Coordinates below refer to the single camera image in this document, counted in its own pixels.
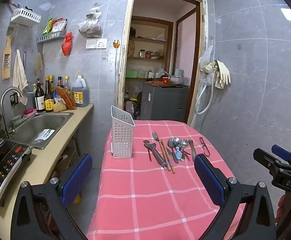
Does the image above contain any white hanging towel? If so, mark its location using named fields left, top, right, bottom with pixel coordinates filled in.
left=12, top=50, right=29, bottom=105

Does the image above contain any red peeler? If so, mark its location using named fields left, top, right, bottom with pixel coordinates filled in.
left=199, top=137, right=210, bottom=157

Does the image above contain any green snack packet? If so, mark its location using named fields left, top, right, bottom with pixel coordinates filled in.
left=42, top=17, right=53, bottom=35

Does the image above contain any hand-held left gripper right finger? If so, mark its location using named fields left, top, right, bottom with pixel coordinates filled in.
left=194, top=154, right=277, bottom=240

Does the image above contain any clear plastic wall bag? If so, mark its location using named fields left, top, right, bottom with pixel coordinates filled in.
left=198, top=45, right=214, bottom=85

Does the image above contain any steel fork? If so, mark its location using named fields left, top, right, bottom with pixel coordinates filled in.
left=152, top=131, right=169, bottom=160

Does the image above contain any yellow label sauce bottle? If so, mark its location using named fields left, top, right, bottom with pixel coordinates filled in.
left=44, top=76, right=54, bottom=112

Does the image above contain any chipped door frame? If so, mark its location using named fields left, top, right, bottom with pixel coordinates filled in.
left=117, top=0, right=208, bottom=128

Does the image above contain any steel faucet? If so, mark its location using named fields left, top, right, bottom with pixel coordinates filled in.
left=0, top=87, right=23, bottom=139

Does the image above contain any red snack packet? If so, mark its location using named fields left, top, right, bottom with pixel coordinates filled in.
left=52, top=18, right=68, bottom=33

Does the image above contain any wooden cutting board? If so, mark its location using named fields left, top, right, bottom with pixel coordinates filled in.
left=145, top=80, right=176, bottom=87

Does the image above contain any wooden chopstick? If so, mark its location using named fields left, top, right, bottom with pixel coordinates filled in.
left=160, top=138, right=173, bottom=172
left=161, top=138, right=176, bottom=174

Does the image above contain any steel sink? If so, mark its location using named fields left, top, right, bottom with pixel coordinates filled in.
left=12, top=112, right=74, bottom=150

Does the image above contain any wooden grater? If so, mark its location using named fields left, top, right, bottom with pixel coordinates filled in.
left=2, top=34, right=13, bottom=80

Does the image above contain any pink checked tablecloth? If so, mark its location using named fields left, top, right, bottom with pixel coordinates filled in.
left=85, top=120, right=248, bottom=240

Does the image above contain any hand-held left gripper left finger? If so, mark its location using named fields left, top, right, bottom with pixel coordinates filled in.
left=10, top=153, right=94, bottom=240

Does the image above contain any white wall basket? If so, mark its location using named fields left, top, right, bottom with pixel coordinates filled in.
left=10, top=8, right=42, bottom=26

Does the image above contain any pair of cream rubber gloves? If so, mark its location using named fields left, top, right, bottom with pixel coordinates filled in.
left=214, top=59, right=231, bottom=89

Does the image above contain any beige hanging loofah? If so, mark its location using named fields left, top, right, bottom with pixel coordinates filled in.
left=34, top=52, right=44, bottom=78

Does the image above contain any clear bag of dried goods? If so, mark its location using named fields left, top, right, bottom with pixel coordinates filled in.
left=78, top=17, right=103, bottom=37

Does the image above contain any steel pot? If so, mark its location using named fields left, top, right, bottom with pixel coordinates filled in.
left=164, top=71, right=184, bottom=85

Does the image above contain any white floor plastic bag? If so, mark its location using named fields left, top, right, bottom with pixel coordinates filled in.
left=125, top=100, right=136, bottom=117

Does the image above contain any white hose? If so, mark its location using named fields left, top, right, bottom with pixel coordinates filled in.
left=194, top=65, right=215, bottom=115

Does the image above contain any white perforated utensil holder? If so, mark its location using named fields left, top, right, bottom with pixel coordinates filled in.
left=111, top=105, right=136, bottom=159

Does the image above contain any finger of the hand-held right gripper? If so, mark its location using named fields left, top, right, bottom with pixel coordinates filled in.
left=271, top=144, right=291, bottom=167
left=253, top=148, right=289, bottom=178

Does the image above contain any orange food packet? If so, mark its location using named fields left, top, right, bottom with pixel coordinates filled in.
left=54, top=87, right=77, bottom=110

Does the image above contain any thin wall cable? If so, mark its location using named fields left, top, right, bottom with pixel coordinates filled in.
left=115, top=48, right=118, bottom=105

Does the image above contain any black induction cooker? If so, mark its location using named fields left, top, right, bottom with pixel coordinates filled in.
left=0, top=136, right=33, bottom=209

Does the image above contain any person's right hand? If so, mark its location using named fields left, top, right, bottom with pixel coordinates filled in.
left=276, top=194, right=286, bottom=223

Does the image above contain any wooden shelf unit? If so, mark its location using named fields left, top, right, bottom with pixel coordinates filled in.
left=128, top=16, right=174, bottom=80

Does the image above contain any cream food bag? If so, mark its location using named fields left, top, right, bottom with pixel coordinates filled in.
left=52, top=102, right=67, bottom=113

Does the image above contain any grey wall shelf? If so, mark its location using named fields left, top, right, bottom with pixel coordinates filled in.
left=37, top=29, right=67, bottom=43

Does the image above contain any red plastic bag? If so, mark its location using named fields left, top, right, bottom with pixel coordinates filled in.
left=62, top=32, right=73, bottom=56

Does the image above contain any blue handled spoon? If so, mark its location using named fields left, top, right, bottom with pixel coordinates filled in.
left=173, top=137, right=182, bottom=160

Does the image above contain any thin bronze spoon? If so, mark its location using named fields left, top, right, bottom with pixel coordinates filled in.
left=143, top=140, right=152, bottom=162

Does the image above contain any grey fridge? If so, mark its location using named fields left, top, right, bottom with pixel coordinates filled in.
left=142, top=84, right=189, bottom=123

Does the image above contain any large oil jug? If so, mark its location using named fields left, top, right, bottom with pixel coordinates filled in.
left=72, top=74, right=89, bottom=107

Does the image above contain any pale green cup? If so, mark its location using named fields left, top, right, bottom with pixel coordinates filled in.
left=10, top=115, right=27, bottom=128

